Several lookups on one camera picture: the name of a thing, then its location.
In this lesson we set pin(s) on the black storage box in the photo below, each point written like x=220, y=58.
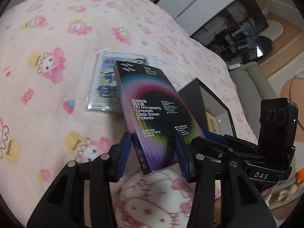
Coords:
x=209, y=111

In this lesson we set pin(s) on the grey sofa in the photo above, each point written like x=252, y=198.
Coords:
x=251, y=87

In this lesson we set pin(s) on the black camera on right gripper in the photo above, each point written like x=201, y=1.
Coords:
x=278, y=124

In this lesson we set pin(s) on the Smart Devil screen protector box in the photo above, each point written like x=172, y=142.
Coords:
x=154, y=112

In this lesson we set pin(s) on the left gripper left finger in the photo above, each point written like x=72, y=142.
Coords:
x=63, y=204

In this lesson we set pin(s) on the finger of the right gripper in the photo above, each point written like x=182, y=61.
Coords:
x=214, y=137

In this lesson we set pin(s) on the pink cartoon blanket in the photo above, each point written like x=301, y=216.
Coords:
x=48, y=55

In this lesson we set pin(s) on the comic pouch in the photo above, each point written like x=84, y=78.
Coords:
x=103, y=94

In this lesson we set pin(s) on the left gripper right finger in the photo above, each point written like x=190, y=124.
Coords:
x=242, y=204

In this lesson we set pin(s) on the dark display shelf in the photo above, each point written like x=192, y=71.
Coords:
x=234, y=33

